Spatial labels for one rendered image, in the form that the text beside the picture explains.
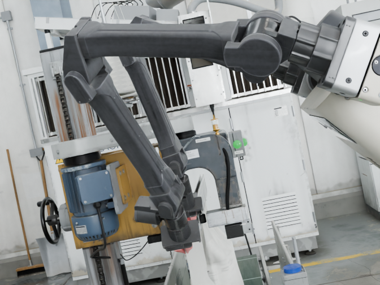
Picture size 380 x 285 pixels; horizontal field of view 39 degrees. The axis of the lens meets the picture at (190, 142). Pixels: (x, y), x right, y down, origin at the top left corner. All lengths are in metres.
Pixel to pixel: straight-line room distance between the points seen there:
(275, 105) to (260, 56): 3.70
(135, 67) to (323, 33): 0.78
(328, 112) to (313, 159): 4.93
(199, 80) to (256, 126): 0.78
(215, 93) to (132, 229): 2.30
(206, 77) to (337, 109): 3.07
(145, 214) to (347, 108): 0.57
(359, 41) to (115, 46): 0.44
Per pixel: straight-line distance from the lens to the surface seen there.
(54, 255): 6.12
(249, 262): 3.64
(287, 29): 0.92
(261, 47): 0.90
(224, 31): 0.95
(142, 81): 1.59
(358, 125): 1.08
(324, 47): 0.91
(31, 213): 6.39
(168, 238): 1.41
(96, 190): 1.67
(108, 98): 1.12
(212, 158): 1.87
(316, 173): 6.02
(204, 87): 4.09
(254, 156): 4.62
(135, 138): 1.17
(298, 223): 4.74
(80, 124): 1.99
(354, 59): 0.91
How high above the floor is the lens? 1.42
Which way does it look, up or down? 3 degrees down
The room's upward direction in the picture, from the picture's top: 12 degrees counter-clockwise
